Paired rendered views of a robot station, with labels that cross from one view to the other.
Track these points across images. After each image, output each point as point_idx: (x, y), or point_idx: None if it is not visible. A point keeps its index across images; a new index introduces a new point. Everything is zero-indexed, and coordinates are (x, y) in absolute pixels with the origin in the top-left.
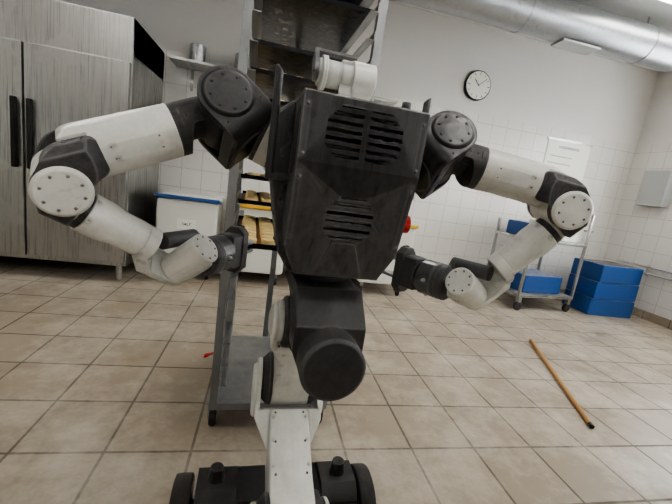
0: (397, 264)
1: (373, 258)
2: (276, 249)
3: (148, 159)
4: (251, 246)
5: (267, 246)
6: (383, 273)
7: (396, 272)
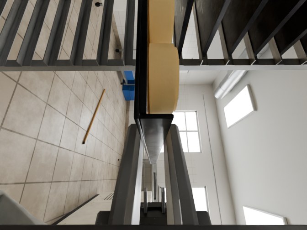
0: (159, 220)
1: None
2: (150, 154)
3: None
4: (150, 143)
5: (156, 151)
6: (144, 198)
7: (151, 220)
